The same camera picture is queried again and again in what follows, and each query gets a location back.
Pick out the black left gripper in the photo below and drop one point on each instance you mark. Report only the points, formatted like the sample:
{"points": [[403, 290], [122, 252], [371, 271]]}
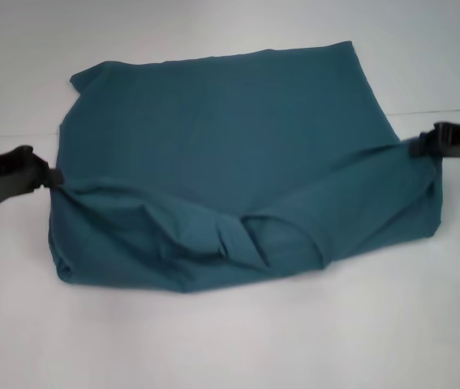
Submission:
{"points": [[6, 174]]}

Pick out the teal t-shirt with pink print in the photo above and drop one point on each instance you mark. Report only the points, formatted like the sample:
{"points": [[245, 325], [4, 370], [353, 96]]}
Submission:
{"points": [[221, 142]]}

